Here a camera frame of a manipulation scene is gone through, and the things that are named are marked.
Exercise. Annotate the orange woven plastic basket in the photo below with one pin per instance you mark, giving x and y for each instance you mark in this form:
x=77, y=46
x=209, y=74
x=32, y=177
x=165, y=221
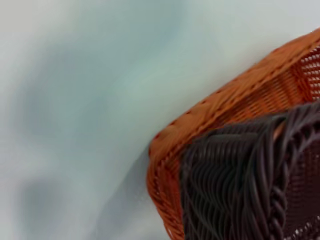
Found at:
x=250, y=100

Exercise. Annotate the dark brown woven plastic basket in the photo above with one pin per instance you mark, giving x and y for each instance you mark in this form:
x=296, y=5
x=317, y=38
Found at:
x=237, y=187

